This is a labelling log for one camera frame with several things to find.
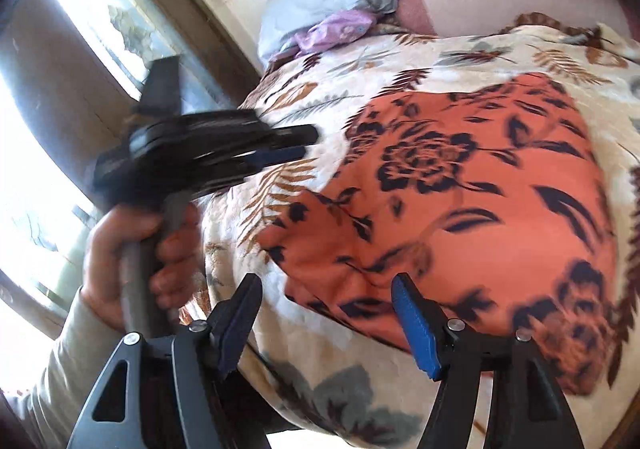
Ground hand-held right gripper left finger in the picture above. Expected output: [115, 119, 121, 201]
[67, 274, 263, 449]

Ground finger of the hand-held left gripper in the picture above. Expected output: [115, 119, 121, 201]
[267, 125, 320, 150]
[244, 148, 307, 176]

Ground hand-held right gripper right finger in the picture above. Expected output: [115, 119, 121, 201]
[391, 273, 586, 449]

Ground orange floral garment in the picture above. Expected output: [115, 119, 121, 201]
[257, 71, 623, 397]

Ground person's left forearm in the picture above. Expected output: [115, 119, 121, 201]
[0, 286, 136, 449]

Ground person's left hand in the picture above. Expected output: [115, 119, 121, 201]
[80, 203, 203, 325]

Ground cream leaf-print blanket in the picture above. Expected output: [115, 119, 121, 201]
[177, 24, 640, 449]

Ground purple floral cloth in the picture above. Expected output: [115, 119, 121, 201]
[292, 10, 377, 52]

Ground pink bed sheet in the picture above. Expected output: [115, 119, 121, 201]
[395, 0, 633, 37]

